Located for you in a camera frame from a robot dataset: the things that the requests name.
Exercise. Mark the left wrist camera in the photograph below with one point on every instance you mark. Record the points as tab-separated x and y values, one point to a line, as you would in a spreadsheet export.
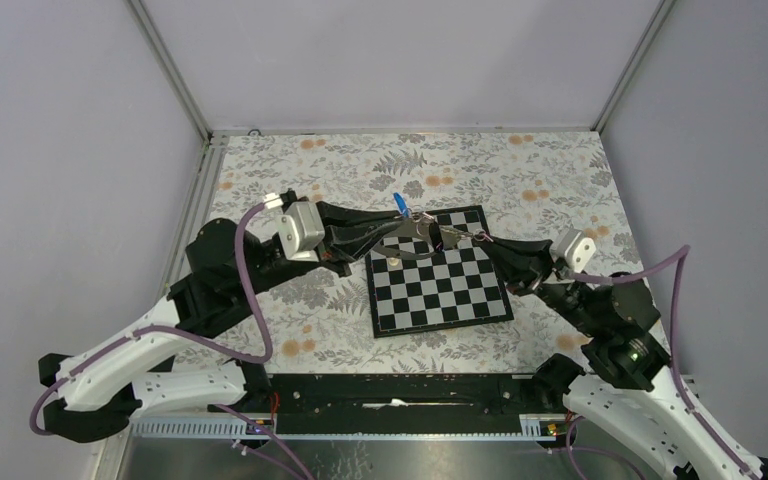
299	226

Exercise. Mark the floral table cloth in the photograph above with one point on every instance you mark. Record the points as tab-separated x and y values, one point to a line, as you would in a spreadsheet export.
530	185

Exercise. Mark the black white chessboard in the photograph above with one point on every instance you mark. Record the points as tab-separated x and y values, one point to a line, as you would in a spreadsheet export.
455	288

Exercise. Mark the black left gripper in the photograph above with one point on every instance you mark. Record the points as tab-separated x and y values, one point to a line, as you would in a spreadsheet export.
349	233

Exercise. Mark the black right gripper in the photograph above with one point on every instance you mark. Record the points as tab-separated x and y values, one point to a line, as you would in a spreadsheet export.
524	262

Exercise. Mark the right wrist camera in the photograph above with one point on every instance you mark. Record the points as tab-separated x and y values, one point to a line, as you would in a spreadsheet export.
574	248

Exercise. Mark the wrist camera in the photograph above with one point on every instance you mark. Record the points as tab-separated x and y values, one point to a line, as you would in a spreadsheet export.
299	226
574	248

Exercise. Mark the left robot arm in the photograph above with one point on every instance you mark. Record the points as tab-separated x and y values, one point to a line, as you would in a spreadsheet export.
207	341

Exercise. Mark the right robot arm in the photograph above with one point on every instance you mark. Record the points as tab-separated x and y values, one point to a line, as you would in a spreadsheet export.
634	392

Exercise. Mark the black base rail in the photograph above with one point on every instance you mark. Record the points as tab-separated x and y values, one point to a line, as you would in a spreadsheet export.
402	404

